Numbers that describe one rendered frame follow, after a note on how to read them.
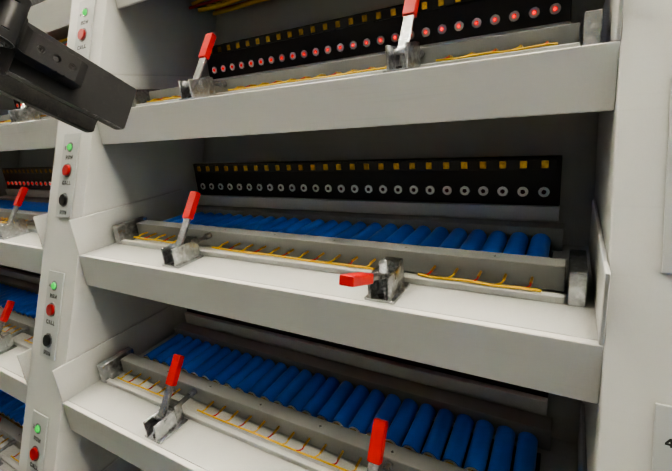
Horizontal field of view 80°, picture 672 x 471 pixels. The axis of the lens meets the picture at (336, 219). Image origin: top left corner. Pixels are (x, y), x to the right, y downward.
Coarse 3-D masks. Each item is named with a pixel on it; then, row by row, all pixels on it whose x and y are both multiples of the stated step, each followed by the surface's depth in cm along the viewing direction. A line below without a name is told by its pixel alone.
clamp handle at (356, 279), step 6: (378, 264) 35; (384, 264) 34; (384, 270) 35; (342, 276) 29; (348, 276) 29; (354, 276) 29; (360, 276) 29; (366, 276) 30; (372, 276) 31; (378, 276) 33; (384, 276) 34; (342, 282) 29; (348, 282) 29; (354, 282) 29; (360, 282) 30; (366, 282) 30; (372, 282) 31
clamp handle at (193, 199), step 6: (192, 192) 50; (198, 192) 50; (192, 198) 49; (198, 198) 50; (186, 204) 50; (192, 204) 49; (186, 210) 49; (192, 210) 49; (186, 216) 49; (192, 216) 49; (186, 222) 49; (180, 228) 49; (186, 228) 49; (180, 234) 49; (180, 240) 48
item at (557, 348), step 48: (96, 240) 57; (144, 240) 60; (144, 288) 50; (192, 288) 45; (240, 288) 41; (288, 288) 39; (336, 288) 38; (432, 288) 36; (576, 288) 30; (336, 336) 37; (384, 336) 34; (432, 336) 32; (480, 336) 30; (528, 336) 28; (576, 336) 27; (528, 384) 29; (576, 384) 27
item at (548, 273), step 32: (160, 224) 58; (192, 224) 56; (320, 256) 43; (352, 256) 42; (384, 256) 40; (416, 256) 38; (448, 256) 37; (480, 256) 36; (512, 256) 35; (544, 288) 33
